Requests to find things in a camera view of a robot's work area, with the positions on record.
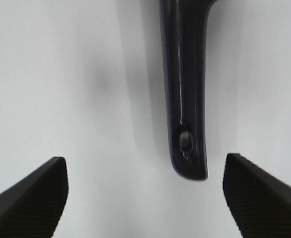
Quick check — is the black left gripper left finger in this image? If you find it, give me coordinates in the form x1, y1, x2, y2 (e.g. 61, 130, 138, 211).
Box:
0, 157, 68, 238

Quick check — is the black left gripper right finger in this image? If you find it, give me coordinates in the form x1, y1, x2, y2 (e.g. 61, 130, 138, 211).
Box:
223, 154, 291, 238

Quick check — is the purple plastic dustpan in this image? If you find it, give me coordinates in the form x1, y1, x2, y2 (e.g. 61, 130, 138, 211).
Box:
160, 0, 215, 180

